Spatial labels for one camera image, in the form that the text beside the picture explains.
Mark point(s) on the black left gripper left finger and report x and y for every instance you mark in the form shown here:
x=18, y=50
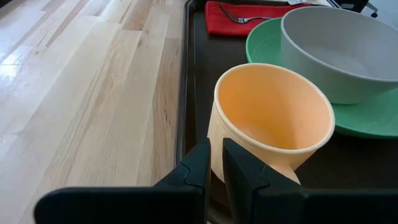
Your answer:
x=124, y=205

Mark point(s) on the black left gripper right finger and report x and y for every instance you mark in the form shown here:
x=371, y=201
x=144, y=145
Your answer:
x=311, y=208

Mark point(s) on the orange cup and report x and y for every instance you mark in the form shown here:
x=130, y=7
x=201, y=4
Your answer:
x=273, y=105

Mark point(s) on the grey bowl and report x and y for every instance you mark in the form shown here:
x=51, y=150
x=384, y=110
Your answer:
x=342, y=46

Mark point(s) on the green plate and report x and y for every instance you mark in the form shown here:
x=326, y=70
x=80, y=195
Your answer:
x=264, y=43

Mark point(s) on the red cloth napkin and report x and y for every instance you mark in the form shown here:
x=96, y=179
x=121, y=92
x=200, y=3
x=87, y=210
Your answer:
x=224, y=25

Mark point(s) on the brown plastic tray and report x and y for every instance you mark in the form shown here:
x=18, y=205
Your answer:
x=202, y=93

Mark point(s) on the grey office chair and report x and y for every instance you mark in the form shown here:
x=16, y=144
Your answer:
x=374, y=14

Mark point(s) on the black drawer cabinet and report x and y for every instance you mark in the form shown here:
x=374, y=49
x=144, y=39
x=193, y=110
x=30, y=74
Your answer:
x=351, y=4

